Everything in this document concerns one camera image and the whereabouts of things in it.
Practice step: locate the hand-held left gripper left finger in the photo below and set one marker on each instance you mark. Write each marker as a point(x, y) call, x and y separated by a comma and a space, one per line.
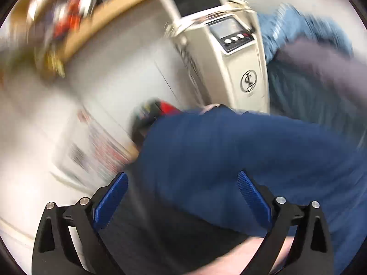
point(111, 200)

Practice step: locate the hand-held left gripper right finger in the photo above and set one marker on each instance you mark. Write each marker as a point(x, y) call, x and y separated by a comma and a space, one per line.
point(253, 200)

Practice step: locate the navy blue garment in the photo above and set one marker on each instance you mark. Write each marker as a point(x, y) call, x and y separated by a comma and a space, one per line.
point(212, 160)

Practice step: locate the printed paper sheet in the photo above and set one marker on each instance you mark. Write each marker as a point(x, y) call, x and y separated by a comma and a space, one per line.
point(97, 151)

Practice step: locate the dark cloth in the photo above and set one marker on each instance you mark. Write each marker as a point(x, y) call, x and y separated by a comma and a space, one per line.
point(160, 240)

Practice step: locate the black and red bag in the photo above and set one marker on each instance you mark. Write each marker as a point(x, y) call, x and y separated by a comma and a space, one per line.
point(149, 117)

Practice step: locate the cream floor-standing machine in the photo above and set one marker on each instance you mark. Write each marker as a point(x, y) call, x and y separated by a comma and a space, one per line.
point(238, 63)

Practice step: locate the grey cloth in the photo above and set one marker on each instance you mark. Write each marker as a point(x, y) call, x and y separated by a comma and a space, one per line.
point(324, 68)

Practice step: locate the wooden shelf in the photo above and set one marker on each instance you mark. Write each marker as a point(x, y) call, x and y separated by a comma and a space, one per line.
point(86, 31)

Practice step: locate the pile of shelf clutter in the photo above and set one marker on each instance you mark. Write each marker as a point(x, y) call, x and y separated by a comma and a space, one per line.
point(66, 14)

